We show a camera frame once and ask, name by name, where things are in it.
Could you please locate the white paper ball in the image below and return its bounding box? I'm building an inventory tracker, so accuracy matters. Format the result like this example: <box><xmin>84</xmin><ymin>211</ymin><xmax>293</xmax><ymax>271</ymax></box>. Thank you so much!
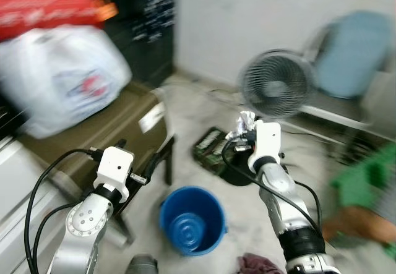
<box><xmin>235</xmin><ymin>109</ymin><xmax>259</xmax><ymax>140</ymax></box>

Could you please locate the brown low table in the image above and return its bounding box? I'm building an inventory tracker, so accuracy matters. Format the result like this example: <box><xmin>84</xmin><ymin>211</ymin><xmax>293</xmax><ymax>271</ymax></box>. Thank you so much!
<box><xmin>17</xmin><ymin>79</ymin><xmax>178</xmax><ymax>245</ymax></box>

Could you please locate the black flat box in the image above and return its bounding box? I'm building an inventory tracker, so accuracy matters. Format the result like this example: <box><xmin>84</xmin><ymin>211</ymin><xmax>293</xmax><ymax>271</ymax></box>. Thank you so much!
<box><xmin>191</xmin><ymin>126</ymin><xmax>262</xmax><ymax>187</ymax></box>

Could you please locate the white paper label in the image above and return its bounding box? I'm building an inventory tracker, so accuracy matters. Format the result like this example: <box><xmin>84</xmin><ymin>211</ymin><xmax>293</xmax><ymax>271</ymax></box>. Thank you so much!
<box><xmin>139</xmin><ymin>102</ymin><xmax>167</xmax><ymax>133</ymax></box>

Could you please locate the round grey electric fan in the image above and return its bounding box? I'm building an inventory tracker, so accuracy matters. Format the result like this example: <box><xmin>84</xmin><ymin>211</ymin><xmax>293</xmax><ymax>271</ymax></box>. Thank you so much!
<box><xmin>239</xmin><ymin>49</ymin><xmax>317</xmax><ymax>122</ymax></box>

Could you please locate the blue plastic bucket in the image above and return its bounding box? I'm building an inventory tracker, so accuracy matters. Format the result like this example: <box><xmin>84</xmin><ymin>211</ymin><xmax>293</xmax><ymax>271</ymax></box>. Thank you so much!
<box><xmin>159</xmin><ymin>186</ymin><xmax>227</xmax><ymax>257</ymax></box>

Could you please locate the grey left robot leg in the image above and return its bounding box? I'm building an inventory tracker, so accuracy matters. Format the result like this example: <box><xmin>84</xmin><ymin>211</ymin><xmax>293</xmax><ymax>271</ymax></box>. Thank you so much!
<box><xmin>127</xmin><ymin>255</ymin><xmax>160</xmax><ymax>274</ymax></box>

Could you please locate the white printed plastic bag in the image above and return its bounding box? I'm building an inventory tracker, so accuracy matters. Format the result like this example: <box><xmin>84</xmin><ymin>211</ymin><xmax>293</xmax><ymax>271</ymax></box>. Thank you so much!
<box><xmin>0</xmin><ymin>25</ymin><xmax>133</xmax><ymax>140</ymax></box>

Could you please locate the white drawer cabinet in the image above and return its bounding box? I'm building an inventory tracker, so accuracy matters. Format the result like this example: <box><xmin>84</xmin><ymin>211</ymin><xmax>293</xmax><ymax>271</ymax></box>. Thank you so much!
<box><xmin>0</xmin><ymin>135</ymin><xmax>70</xmax><ymax>274</ymax></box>

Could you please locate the maroon cloth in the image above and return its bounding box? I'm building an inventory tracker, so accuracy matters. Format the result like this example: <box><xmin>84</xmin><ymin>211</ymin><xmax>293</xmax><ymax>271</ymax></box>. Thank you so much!
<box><xmin>238</xmin><ymin>253</ymin><xmax>286</xmax><ymax>274</ymax></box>

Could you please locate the black box with white print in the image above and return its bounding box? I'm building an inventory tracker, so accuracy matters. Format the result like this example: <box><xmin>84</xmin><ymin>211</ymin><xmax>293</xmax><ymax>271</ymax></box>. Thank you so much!
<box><xmin>84</xmin><ymin>0</ymin><xmax>178</xmax><ymax>90</ymax></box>

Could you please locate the person in green clothes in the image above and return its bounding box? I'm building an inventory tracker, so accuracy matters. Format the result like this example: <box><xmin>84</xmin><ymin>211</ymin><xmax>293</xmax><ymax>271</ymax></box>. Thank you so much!
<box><xmin>322</xmin><ymin>142</ymin><xmax>396</xmax><ymax>257</ymax></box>

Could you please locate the small orange label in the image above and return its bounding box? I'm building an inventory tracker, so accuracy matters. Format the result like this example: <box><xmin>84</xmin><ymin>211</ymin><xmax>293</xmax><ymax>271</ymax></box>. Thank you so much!
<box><xmin>95</xmin><ymin>0</ymin><xmax>119</xmax><ymax>22</ymax></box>

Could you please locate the blue cushioned chair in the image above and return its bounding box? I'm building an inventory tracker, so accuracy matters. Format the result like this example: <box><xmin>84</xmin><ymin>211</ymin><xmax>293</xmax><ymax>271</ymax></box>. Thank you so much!
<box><xmin>296</xmin><ymin>11</ymin><xmax>396</xmax><ymax>146</ymax></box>

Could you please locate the red printed box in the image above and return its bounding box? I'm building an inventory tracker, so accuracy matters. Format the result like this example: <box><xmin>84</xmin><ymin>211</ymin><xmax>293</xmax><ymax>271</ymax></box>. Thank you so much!
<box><xmin>0</xmin><ymin>0</ymin><xmax>107</xmax><ymax>41</ymax></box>

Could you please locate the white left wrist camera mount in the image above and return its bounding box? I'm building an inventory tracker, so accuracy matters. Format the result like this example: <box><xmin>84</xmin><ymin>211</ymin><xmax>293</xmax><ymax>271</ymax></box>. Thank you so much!
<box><xmin>94</xmin><ymin>147</ymin><xmax>135</xmax><ymax>202</ymax></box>

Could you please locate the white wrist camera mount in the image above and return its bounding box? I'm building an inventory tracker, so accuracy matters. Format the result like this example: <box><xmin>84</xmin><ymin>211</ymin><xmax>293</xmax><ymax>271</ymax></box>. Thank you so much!
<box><xmin>94</xmin><ymin>147</ymin><xmax>135</xmax><ymax>202</ymax></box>
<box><xmin>247</xmin><ymin>121</ymin><xmax>283</xmax><ymax>173</ymax></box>

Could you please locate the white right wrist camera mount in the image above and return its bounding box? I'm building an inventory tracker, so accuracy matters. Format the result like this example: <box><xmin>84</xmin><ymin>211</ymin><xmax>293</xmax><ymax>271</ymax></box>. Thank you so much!
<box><xmin>247</xmin><ymin>121</ymin><xmax>283</xmax><ymax>173</ymax></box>

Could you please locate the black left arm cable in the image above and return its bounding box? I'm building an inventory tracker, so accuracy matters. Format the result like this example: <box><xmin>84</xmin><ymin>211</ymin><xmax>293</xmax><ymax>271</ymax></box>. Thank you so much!
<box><xmin>24</xmin><ymin>148</ymin><xmax>101</xmax><ymax>274</ymax></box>

